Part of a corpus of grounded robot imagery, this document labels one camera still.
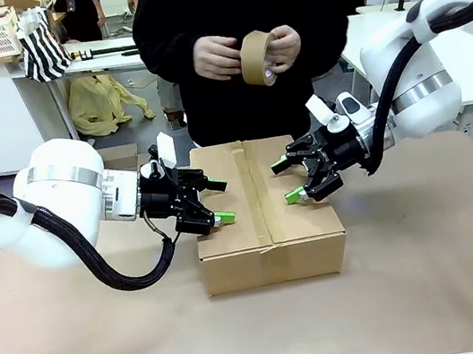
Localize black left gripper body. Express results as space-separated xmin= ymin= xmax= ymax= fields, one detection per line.
xmin=131 ymin=161 xmax=190 ymax=226

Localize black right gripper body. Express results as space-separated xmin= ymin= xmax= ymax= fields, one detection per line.
xmin=319 ymin=123 xmax=374 ymax=175

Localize brown cardboard box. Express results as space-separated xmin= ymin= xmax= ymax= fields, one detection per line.
xmin=180 ymin=125 xmax=355 ymax=300

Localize brown packing tape roll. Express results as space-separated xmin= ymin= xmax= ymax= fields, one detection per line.
xmin=235 ymin=27 xmax=284 ymax=92

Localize person's right forearm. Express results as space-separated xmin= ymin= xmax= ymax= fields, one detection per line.
xmin=133 ymin=18 xmax=215 ymax=91

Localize person's left forearm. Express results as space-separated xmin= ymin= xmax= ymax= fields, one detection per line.
xmin=289 ymin=8 xmax=358 ymax=82

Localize person's left hand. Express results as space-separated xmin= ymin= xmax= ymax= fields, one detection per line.
xmin=259 ymin=23 xmax=306 ymax=76

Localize person's right hand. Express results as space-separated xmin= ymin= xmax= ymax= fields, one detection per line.
xmin=189 ymin=30 xmax=247 ymax=87

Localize brown tape strip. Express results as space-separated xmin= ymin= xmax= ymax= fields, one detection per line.
xmin=230 ymin=135 xmax=287 ymax=258

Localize yellow cloth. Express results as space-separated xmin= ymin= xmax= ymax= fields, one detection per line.
xmin=63 ymin=64 xmax=159 ymax=143

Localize white rectangular table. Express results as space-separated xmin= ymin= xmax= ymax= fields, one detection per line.
xmin=59 ymin=31 xmax=148 ymax=84

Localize black folded tripod pole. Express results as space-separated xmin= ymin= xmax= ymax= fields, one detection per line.
xmin=70 ymin=41 xmax=140 ymax=66

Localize black white striped bag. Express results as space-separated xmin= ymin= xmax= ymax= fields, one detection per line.
xmin=13 ymin=2 xmax=77 ymax=87

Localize bystander in dark clothes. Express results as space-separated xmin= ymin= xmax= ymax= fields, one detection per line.
xmin=51 ymin=0 xmax=105 ymax=47

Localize bystander in light blue shirt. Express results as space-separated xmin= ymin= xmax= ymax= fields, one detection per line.
xmin=86 ymin=0 xmax=110 ymax=29

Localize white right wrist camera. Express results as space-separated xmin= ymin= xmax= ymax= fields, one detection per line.
xmin=303 ymin=89 xmax=355 ymax=138

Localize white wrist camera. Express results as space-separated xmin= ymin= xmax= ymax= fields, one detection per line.
xmin=303 ymin=89 xmax=355 ymax=138
xmin=145 ymin=129 xmax=180 ymax=175

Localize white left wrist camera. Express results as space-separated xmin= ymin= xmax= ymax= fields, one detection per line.
xmin=145 ymin=129 xmax=180 ymax=175

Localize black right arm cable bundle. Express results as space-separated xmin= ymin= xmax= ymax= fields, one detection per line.
xmin=338 ymin=0 xmax=473 ymax=177

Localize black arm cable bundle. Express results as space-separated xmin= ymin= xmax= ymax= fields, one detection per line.
xmin=338 ymin=0 xmax=473 ymax=177
xmin=0 ymin=146 xmax=192 ymax=314

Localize black left arm cable bundle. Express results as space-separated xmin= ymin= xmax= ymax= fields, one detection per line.
xmin=0 ymin=146 xmax=192 ymax=314

